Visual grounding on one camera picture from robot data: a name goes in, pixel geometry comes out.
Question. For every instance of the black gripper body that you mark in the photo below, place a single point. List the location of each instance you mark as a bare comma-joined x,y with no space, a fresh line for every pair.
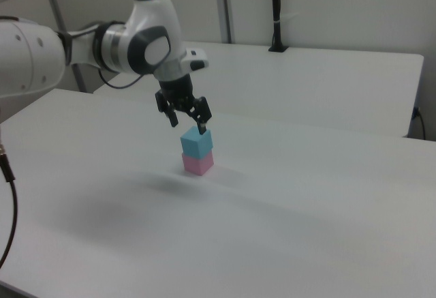
177,91

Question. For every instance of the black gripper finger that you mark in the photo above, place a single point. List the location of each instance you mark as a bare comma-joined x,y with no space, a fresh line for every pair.
167,110
201,112

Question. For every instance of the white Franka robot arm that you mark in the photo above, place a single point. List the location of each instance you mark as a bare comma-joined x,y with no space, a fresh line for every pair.
85,45

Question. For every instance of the blue foam cube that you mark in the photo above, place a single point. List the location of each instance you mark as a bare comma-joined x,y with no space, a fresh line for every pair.
197,144

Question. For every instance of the pink foam cube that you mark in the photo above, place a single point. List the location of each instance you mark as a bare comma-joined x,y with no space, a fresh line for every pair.
198,164

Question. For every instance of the grey metal frame post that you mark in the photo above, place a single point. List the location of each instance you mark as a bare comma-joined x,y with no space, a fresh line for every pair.
225,4

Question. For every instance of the black camera pole with base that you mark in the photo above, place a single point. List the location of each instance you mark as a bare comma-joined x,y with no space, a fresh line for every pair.
276,11

